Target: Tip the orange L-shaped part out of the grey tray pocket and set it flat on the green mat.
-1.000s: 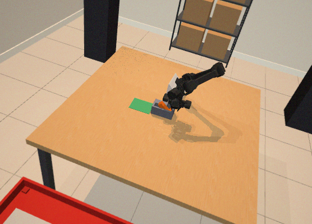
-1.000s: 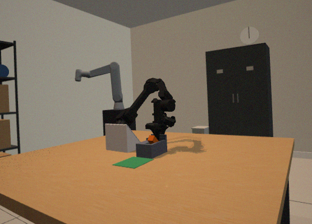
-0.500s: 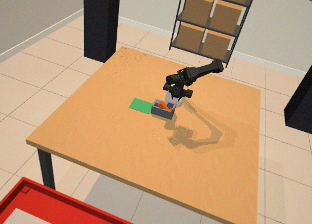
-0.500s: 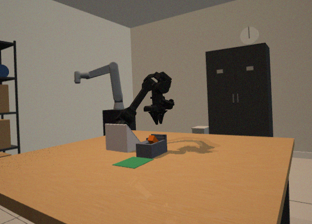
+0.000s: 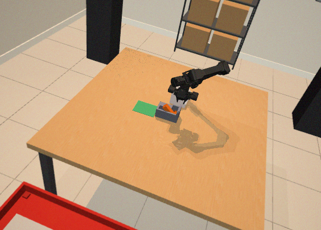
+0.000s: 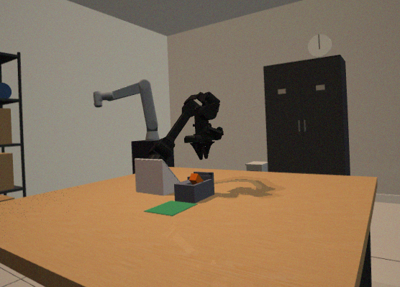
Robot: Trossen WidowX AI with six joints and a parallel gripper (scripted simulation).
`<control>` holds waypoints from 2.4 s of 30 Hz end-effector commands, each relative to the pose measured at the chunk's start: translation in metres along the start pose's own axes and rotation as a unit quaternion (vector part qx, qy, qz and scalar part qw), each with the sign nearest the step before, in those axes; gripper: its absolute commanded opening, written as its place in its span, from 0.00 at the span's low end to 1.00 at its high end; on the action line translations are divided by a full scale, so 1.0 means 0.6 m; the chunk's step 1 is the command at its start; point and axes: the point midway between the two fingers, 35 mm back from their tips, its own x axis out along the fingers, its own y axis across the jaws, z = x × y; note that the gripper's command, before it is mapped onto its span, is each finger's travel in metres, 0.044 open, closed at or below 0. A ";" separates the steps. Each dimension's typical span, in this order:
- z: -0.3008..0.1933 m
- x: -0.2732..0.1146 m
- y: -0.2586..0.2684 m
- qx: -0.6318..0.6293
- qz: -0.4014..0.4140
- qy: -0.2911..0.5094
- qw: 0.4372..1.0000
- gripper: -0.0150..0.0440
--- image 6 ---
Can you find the orange l-shaped part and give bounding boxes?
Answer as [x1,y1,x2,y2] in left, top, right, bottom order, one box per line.
[189,173,203,185]

